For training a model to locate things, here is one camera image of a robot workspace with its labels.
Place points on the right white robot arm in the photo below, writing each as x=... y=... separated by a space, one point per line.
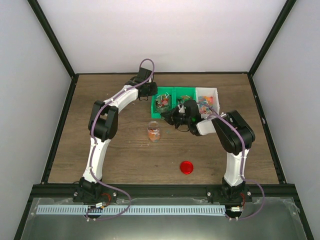
x=234 y=134

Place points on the white candy bin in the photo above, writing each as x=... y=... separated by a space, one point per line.
x=208 y=99

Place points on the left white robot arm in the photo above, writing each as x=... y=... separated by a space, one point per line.
x=104 y=118

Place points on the black aluminium front beam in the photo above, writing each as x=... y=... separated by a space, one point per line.
x=60 y=190

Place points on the green plastic scoop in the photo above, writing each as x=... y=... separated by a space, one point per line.
x=163 y=103

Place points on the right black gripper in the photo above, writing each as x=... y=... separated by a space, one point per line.
x=170 y=118

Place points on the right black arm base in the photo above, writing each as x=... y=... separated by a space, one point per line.
x=225 y=194

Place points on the clear plastic jar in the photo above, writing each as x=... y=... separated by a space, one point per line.
x=153 y=131

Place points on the red jar lid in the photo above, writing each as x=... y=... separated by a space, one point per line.
x=186 y=167

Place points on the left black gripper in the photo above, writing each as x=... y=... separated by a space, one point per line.
x=153 y=91

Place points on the light blue slotted rail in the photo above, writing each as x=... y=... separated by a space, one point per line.
x=134 y=210

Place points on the green double candy bin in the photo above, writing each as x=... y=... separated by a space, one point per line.
x=178 y=93

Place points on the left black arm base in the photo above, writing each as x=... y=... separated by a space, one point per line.
x=91 y=193

